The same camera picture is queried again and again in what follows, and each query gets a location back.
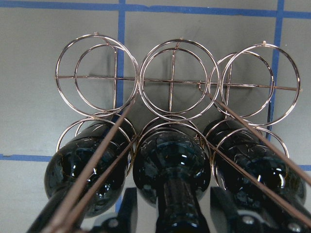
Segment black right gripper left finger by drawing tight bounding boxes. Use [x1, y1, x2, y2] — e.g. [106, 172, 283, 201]
[118, 187, 138, 228]

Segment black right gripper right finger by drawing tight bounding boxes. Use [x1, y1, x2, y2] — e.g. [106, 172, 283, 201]
[210, 187, 239, 226]

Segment dark wine bottle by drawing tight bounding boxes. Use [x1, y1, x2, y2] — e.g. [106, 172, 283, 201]
[133, 129, 211, 233]
[204, 120, 306, 211]
[26, 118, 134, 233]

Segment copper wire bottle basket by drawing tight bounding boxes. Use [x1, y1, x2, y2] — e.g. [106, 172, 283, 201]
[36, 31, 311, 233]

